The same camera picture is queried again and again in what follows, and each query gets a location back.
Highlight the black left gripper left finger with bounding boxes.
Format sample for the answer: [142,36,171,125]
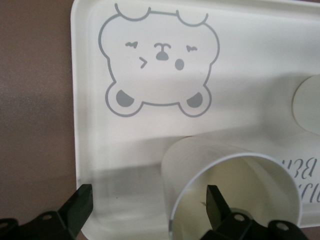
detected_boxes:
[19,184,94,240]

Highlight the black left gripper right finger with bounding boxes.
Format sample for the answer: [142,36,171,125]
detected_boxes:
[199,184,270,240]

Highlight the white plastic cup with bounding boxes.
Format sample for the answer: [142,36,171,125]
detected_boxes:
[291,74,320,131]
[161,136,304,240]

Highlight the white tray with bear print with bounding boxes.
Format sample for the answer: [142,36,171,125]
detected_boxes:
[69,0,320,240]

